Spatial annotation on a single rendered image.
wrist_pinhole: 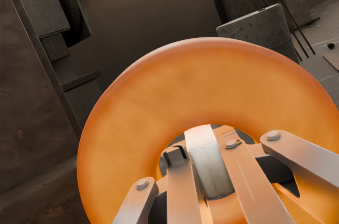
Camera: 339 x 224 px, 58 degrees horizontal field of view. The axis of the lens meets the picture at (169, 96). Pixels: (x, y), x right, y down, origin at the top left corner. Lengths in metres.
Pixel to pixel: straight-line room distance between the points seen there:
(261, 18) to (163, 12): 5.37
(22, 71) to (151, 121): 0.32
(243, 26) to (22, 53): 2.22
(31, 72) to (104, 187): 0.30
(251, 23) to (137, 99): 2.41
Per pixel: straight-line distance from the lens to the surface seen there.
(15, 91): 0.46
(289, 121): 0.18
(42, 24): 4.55
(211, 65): 0.16
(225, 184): 0.16
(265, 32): 2.58
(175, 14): 7.95
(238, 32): 2.58
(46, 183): 0.42
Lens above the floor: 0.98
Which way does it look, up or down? 11 degrees down
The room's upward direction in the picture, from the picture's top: 22 degrees counter-clockwise
